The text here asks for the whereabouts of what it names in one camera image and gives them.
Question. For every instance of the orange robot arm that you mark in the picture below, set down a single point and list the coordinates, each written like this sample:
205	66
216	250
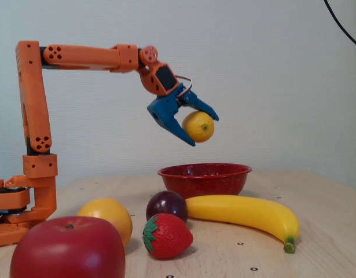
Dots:
33	95

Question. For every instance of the orange robot base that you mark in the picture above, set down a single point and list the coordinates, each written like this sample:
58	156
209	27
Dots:
7	234

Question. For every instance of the orange fruit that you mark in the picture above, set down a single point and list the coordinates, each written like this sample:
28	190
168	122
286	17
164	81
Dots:
108	214

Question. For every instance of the red strawberry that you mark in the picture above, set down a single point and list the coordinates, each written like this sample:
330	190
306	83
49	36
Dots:
169	237

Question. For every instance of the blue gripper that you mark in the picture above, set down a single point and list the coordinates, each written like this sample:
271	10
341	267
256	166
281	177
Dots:
164	108

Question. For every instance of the red apple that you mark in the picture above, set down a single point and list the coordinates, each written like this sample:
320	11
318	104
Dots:
67	252

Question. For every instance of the dark purple plum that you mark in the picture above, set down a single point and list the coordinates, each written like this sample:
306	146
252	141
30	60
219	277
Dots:
166	204

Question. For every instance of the red speckled bowl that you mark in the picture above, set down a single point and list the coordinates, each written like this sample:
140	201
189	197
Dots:
203	182

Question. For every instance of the yellow lemon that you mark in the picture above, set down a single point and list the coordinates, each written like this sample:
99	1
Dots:
199	127

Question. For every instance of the yellow banana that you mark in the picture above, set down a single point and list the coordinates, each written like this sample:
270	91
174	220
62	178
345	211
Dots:
241	210

